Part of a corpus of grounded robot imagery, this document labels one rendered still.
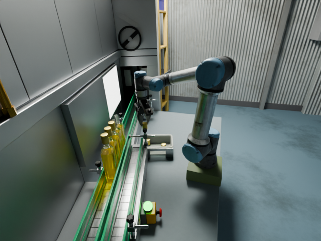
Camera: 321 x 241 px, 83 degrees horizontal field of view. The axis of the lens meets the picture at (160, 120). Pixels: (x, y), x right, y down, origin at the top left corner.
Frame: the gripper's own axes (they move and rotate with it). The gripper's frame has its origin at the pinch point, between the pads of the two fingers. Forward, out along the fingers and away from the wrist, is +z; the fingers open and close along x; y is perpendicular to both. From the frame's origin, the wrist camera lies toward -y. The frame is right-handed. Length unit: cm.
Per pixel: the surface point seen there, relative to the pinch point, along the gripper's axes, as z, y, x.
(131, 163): 11.9, -18.7, 18.7
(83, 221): 4, -48, 49
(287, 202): 97, -60, -122
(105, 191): 12, -31, 38
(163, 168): 24.6, -20.9, -2.1
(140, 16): -67, 68, -34
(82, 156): -4.5, -19.8, 43.0
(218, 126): 24, -2, -73
